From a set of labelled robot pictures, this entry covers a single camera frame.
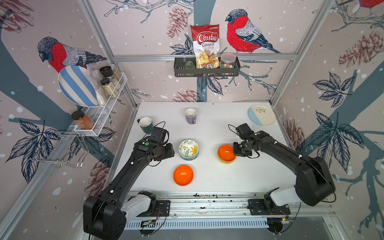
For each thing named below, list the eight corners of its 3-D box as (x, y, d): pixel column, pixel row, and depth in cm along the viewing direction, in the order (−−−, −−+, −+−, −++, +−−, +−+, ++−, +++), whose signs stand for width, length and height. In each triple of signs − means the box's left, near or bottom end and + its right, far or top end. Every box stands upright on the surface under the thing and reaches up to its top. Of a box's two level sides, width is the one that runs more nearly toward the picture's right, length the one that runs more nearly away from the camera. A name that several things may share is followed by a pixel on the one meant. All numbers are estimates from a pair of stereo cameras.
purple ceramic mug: (183, 124, 109) (183, 117, 102) (187, 114, 115) (186, 107, 108) (194, 126, 108) (194, 119, 101) (197, 116, 114) (197, 108, 107)
